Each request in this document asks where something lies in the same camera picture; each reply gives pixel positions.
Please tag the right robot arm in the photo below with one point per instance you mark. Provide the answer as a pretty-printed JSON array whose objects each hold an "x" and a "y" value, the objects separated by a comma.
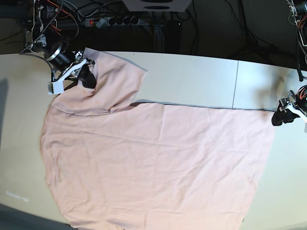
[{"x": 49, "y": 45}]

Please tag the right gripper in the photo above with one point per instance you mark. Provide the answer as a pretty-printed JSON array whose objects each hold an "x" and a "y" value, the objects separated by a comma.
[{"x": 73, "y": 65}]

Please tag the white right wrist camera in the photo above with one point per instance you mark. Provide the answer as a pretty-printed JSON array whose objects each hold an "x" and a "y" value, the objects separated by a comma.
[{"x": 56, "y": 87}]

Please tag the pink T-shirt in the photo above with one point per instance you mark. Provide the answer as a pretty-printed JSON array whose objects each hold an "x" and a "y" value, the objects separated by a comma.
[{"x": 111, "y": 165}]

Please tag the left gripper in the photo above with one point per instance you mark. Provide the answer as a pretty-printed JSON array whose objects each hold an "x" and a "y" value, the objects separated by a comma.
[{"x": 292, "y": 107}]

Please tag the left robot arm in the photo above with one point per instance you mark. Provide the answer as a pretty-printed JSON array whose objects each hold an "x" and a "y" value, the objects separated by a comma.
[{"x": 298, "y": 10}]

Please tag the aluminium table leg post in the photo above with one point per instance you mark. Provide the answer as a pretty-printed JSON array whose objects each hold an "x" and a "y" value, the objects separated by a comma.
[{"x": 158, "y": 39}]

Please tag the white box with oval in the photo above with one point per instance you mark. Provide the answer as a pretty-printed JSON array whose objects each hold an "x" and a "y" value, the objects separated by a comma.
[{"x": 157, "y": 5}]

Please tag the black power adapter box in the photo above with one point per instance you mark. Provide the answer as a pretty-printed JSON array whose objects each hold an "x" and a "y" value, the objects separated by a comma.
[{"x": 173, "y": 28}]

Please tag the black power strip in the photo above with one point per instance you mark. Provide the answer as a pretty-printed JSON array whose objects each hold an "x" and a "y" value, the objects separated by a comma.
[{"x": 112, "y": 21}]

